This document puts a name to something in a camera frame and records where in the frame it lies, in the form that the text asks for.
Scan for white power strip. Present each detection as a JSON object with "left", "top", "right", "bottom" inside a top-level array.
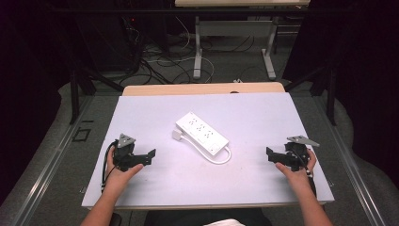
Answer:
[{"left": 175, "top": 111, "right": 231, "bottom": 156}]

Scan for person's white shirt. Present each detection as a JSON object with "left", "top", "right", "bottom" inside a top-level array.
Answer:
[{"left": 202, "top": 218, "right": 247, "bottom": 226}]

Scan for black metal stand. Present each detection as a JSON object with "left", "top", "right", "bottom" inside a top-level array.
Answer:
[
  {"left": 69, "top": 66, "right": 124, "bottom": 125},
  {"left": 282, "top": 65, "right": 339, "bottom": 127}
]

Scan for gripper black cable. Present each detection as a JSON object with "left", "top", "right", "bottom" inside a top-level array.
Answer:
[
  {"left": 100, "top": 140, "right": 119, "bottom": 193},
  {"left": 290, "top": 150, "right": 318, "bottom": 200}
]

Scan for metal floor rail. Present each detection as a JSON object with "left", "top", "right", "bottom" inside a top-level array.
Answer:
[
  {"left": 10, "top": 94, "right": 96, "bottom": 226},
  {"left": 311, "top": 93, "right": 389, "bottom": 226}
]

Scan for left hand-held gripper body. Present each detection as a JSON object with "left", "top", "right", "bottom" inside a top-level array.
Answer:
[{"left": 112, "top": 133, "right": 141, "bottom": 172}]

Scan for dark computer tower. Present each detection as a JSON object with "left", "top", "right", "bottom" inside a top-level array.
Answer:
[{"left": 76, "top": 13, "right": 144, "bottom": 73}]

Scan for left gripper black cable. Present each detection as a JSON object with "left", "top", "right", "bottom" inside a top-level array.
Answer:
[{"left": 100, "top": 140, "right": 119, "bottom": 193}]

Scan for white floor cable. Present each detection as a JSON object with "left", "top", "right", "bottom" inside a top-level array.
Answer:
[{"left": 146, "top": 15, "right": 216, "bottom": 85}]

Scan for black floor socket frame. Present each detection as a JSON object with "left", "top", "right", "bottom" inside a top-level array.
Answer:
[{"left": 72, "top": 127, "right": 92, "bottom": 143}]

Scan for dark curtain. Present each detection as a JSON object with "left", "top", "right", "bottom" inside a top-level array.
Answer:
[
  {"left": 281, "top": 0, "right": 399, "bottom": 182},
  {"left": 0, "top": 0, "right": 74, "bottom": 206}
]

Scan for black chair part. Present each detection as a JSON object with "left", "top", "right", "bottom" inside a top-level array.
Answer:
[{"left": 108, "top": 212, "right": 123, "bottom": 226}]

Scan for person's left hand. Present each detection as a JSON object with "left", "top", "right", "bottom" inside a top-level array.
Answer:
[{"left": 104, "top": 151, "right": 145, "bottom": 193}]

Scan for white power strip cable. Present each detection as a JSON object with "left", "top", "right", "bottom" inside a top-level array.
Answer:
[{"left": 180, "top": 133, "right": 232, "bottom": 166}]

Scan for white desk with metal legs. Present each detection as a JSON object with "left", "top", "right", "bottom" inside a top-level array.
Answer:
[{"left": 174, "top": 0, "right": 311, "bottom": 81}]

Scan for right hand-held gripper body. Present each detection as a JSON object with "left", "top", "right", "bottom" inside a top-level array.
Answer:
[{"left": 283, "top": 135, "right": 321, "bottom": 172}]

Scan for person's right hand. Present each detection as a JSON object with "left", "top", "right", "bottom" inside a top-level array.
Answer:
[{"left": 275, "top": 149, "right": 318, "bottom": 189}]

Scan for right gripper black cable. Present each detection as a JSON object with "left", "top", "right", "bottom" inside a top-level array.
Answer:
[{"left": 290, "top": 150, "right": 318, "bottom": 200}]

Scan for bundle of black floor cables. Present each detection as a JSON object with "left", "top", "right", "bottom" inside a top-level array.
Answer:
[{"left": 117, "top": 17, "right": 197, "bottom": 87}]

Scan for white table board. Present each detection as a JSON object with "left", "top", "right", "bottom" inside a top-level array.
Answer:
[{"left": 81, "top": 91, "right": 336, "bottom": 210}]

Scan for person's dark pants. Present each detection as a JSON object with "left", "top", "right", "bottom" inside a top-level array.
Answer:
[{"left": 143, "top": 208, "right": 275, "bottom": 226}]

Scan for black floor cable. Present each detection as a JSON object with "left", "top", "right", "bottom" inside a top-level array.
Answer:
[{"left": 199, "top": 33, "right": 256, "bottom": 54}]

